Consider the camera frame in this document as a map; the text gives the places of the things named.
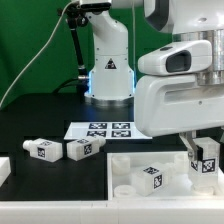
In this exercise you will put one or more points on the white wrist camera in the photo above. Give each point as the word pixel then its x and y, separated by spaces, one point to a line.
pixel 177 58

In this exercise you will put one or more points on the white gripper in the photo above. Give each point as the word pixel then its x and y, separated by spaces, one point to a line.
pixel 169 105

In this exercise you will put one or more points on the white tag sheet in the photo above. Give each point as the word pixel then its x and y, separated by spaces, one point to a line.
pixel 108 130

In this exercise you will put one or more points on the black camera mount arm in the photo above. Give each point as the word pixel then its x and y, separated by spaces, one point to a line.
pixel 76 16

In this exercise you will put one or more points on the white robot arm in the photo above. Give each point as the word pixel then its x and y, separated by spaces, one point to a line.
pixel 186 20

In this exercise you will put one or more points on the white left wall block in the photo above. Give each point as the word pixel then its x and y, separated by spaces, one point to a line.
pixel 5 169

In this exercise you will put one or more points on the white front wall rail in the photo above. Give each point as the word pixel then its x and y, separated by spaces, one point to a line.
pixel 114 212

